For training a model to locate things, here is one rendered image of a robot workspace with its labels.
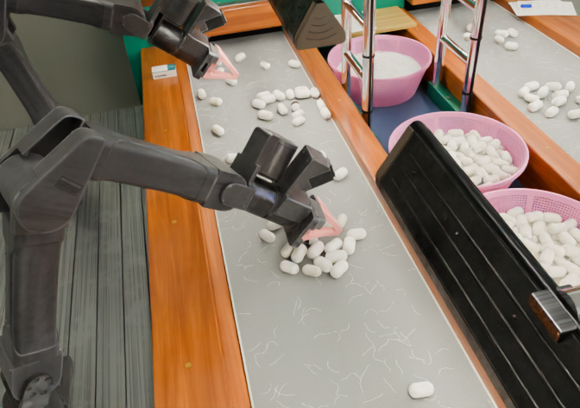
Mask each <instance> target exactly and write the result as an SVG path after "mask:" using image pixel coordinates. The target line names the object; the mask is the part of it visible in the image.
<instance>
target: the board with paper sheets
mask: <svg viewBox="0 0 580 408"><path fill-rule="evenodd" d="M375 26H376V29H375V34H379V33H385V32H390V31H395V30H401V29H407V28H416V27H417V23H416V22H415V21H414V20H413V19H412V18H410V17H409V16H408V15H407V14H406V13H405V12H404V11H403V10H401V9H400V8H399V7H398V6H393V7H387V8H381V9H376V10H375ZM357 36H363V31H358V32H353V33H351V38H352V37H357Z"/></svg>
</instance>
